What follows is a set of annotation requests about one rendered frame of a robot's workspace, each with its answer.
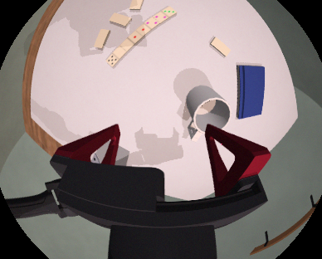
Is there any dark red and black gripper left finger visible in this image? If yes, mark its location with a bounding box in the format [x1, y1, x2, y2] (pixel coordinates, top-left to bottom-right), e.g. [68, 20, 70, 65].
[54, 124, 120, 165]

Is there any blue notebook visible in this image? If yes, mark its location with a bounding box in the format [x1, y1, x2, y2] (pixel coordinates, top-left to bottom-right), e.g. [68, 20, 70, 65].
[237, 65, 265, 120]

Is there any grey mug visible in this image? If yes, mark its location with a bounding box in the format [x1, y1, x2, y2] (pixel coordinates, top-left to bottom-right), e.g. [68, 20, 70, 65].
[186, 86, 232, 142]

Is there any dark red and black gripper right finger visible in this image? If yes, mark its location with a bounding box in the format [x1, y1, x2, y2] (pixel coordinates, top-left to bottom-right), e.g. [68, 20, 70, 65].
[205, 124, 271, 197]

